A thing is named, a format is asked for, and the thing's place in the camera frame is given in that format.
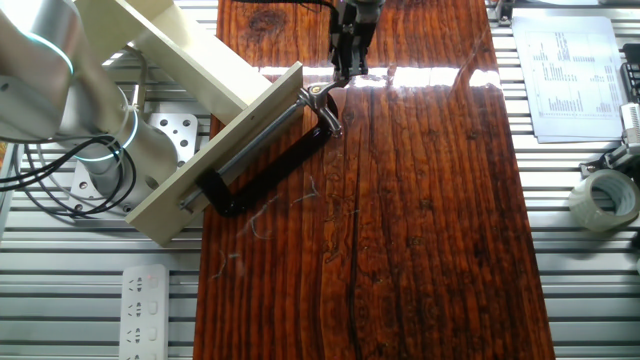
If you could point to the small metal clip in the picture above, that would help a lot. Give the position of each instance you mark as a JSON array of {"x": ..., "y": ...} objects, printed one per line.
[{"x": 617, "y": 157}]

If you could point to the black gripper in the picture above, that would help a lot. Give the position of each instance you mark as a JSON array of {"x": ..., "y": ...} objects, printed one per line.
[{"x": 357, "y": 25}]

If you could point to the white power strip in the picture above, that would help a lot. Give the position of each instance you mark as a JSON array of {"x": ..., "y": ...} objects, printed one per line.
[{"x": 145, "y": 315}]

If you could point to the printed paper sheets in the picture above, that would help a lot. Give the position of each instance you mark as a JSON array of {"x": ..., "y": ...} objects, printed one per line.
[{"x": 575, "y": 75}]

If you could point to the black C-clamp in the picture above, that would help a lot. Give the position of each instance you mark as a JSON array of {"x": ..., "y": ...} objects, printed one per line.
[{"x": 272, "y": 172}]

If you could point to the metal frame bracket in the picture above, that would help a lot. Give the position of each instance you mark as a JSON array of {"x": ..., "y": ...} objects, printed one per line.
[{"x": 500, "y": 12}]

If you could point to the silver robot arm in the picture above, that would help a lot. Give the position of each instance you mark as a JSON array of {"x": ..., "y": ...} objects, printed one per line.
[{"x": 40, "y": 75}]

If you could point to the clear tape roll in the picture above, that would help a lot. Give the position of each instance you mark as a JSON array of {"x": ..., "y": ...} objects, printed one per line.
[{"x": 582, "y": 205}]

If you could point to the brown wooden board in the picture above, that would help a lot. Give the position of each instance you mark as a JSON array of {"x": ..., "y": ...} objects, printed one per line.
[{"x": 400, "y": 250}]

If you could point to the beige wooden stand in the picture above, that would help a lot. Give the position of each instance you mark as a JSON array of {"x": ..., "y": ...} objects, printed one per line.
[{"x": 150, "y": 220}]

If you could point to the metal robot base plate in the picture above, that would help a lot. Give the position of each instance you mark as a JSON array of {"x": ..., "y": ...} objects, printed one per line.
[{"x": 172, "y": 130}]

